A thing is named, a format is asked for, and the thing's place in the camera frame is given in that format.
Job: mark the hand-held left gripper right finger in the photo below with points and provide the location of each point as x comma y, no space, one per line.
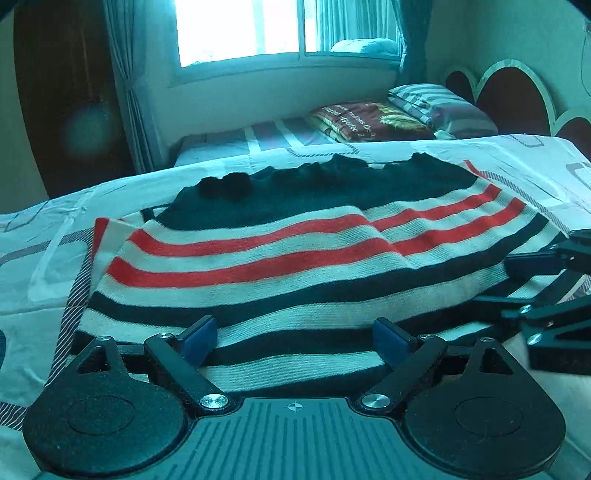
390,341

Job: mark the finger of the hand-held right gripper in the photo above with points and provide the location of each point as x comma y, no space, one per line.
535,264
508,305

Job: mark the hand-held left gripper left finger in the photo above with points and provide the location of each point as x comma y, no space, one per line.
201,334

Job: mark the striped knit sweater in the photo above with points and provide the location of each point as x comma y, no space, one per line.
277,258

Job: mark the red scalloped headboard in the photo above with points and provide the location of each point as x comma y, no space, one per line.
512,97

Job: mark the patterned white bed sheet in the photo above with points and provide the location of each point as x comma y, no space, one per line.
41,277

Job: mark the striped grey pillow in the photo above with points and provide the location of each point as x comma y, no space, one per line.
438,108

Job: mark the red printed blanket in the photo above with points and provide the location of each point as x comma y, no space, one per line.
369,120

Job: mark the blue curtain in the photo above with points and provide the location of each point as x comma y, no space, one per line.
413,37
131,83

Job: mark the light blue cushion on sill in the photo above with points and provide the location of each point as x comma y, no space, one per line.
364,47

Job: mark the dark wooden door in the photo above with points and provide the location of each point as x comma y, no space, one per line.
60,92

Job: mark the glass window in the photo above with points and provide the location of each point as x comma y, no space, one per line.
240,27

